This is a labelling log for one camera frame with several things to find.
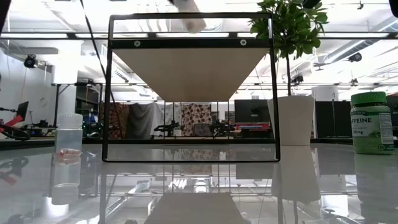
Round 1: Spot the clear bottle with red pills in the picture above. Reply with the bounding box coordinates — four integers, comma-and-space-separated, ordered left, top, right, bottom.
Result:
54, 113, 84, 157

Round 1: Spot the black cable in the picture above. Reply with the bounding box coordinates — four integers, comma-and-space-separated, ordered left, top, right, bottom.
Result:
79, 0, 114, 104

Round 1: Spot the black table frame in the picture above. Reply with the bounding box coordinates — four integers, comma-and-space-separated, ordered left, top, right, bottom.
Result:
0, 136, 398, 151

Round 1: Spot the black partition panel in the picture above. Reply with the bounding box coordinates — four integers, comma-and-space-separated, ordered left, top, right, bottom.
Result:
314, 101, 349, 138

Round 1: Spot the white bottle with yellow label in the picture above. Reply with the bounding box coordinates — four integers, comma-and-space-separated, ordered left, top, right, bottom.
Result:
172, 0, 208, 34

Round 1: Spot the white plant pot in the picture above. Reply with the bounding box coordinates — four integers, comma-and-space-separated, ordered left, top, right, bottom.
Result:
267, 95, 315, 146

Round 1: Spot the green leafy plant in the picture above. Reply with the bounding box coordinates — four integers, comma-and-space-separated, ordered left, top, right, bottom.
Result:
248, 0, 330, 96

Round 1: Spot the small black monitor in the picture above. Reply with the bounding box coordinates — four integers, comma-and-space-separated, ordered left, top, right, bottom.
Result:
14, 101, 29, 123

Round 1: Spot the green caffeine bottle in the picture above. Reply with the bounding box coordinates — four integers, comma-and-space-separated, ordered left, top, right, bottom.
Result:
350, 91, 396, 156

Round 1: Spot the dotted patterned cloth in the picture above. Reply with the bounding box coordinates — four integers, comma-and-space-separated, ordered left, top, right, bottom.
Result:
182, 103, 213, 137

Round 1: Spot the grey cloth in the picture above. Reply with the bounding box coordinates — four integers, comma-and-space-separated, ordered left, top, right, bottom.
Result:
126, 102, 164, 139

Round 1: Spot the red patterned cloth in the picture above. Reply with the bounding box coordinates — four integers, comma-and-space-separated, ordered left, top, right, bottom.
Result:
111, 102, 130, 139

